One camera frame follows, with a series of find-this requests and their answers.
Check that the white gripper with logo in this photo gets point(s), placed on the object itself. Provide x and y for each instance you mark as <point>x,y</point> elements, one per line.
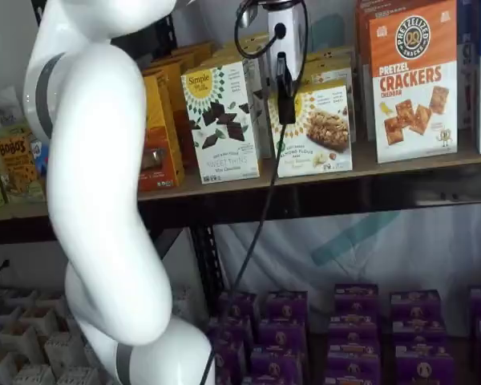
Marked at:
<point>292,36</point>

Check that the orange snack box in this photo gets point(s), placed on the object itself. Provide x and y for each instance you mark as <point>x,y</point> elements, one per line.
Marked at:
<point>196,52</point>
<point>180,120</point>
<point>164,160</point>

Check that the orange pretzel crackers box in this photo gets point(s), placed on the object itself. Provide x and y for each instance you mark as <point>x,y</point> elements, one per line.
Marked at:
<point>413,80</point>

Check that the black power plug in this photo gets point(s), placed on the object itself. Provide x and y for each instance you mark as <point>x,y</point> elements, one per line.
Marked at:
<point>3,266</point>

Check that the Simple Mills almond flour bars box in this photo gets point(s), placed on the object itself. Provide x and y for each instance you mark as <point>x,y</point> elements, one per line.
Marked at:
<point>328,76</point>
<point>324,132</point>
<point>332,58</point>

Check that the white pouch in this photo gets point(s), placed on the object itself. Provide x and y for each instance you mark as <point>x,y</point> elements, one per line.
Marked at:
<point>12,104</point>

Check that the white plastic backdrop sheet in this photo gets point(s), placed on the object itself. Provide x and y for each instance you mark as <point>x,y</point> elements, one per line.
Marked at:
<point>385,248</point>

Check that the dark blue cracker box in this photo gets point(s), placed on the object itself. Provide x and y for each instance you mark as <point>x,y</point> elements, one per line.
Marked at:
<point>467,60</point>

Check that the Simple Mills sweet thins box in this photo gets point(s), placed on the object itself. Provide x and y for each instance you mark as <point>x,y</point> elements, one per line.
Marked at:
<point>256,42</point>
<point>253,80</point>
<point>224,160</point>

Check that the orange Bobo's box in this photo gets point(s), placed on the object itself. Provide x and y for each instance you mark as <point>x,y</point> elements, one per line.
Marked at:
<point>20,168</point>

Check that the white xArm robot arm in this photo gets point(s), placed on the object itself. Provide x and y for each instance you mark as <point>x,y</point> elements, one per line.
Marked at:
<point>96,160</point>

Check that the wooden shelf board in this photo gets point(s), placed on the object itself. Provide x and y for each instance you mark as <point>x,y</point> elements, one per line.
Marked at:
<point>16,214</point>
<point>364,170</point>

